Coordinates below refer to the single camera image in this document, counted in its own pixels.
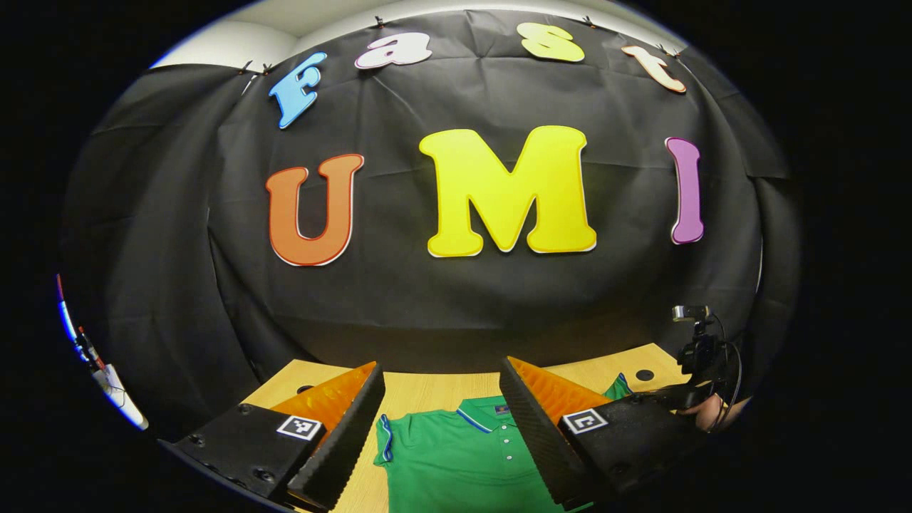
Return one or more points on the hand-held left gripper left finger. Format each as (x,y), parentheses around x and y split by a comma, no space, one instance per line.
(349,442)

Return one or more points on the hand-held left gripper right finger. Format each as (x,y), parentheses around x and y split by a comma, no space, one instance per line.
(538,434)

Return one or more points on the black backdrop cloth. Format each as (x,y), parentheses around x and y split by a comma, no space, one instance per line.
(427,306)

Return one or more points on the green T-shirt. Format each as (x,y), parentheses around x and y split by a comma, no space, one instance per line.
(456,470)

